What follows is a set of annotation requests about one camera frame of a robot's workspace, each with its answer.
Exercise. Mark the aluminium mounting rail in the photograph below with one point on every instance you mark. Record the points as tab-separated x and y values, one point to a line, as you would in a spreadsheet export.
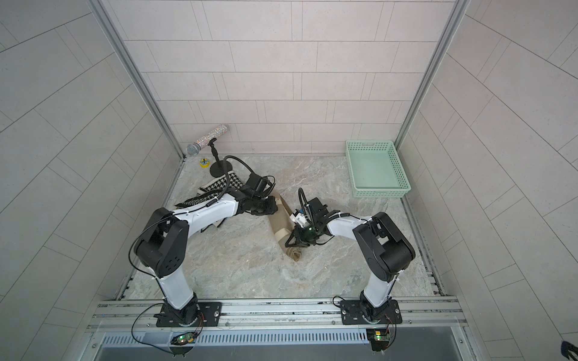
238	314

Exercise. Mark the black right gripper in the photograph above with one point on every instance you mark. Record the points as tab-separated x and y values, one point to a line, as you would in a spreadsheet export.
301	240

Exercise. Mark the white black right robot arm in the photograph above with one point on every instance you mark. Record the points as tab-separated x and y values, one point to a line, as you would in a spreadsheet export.
385	248

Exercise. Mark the mint green plastic basket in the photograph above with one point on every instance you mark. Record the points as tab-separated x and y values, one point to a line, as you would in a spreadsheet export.
375	170

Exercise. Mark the left green circuit board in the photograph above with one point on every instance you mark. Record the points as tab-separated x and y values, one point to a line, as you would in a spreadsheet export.
184	339

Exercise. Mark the black white houndstooth scarf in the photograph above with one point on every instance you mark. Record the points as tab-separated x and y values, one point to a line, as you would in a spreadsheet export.
214	189

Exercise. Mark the green circuit board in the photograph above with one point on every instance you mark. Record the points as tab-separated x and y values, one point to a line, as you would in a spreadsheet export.
379	339
184	339

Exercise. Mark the right green circuit board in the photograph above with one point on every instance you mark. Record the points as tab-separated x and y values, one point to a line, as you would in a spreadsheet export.
379	339

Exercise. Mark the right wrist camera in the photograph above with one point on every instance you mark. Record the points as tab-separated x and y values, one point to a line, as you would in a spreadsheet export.
299	218

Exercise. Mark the black round microphone stand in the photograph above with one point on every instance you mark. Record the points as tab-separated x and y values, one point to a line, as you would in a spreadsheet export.
219	167

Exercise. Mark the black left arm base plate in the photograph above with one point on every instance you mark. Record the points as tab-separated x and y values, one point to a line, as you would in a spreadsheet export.
198	314

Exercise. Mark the glittery silver microphone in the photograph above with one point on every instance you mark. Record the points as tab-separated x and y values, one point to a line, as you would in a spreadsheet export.
194	148

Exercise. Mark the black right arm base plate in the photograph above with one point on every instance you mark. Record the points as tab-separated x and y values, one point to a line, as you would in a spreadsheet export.
357	312

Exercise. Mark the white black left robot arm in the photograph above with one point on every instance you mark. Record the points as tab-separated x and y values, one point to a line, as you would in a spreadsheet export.
162	245

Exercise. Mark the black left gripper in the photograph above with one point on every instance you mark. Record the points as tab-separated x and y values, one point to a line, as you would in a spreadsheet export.
272	206

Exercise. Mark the brown beige plaid scarf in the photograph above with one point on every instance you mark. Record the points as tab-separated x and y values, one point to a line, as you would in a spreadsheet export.
282	227

